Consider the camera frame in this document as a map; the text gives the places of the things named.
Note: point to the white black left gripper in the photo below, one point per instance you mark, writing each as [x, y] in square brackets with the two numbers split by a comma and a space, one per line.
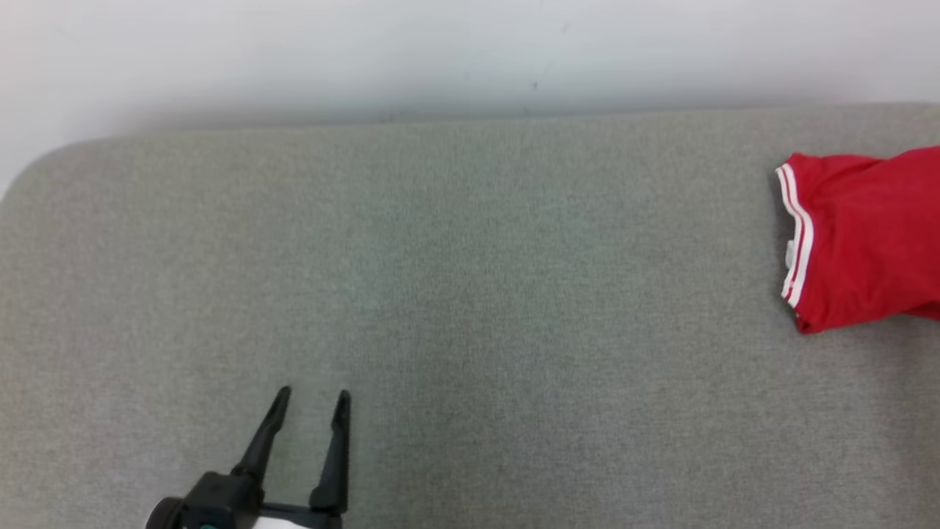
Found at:
[220, 503]

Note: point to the red jersey with white sleeves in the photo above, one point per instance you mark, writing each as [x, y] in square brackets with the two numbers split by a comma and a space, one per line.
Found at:
[866, 235]

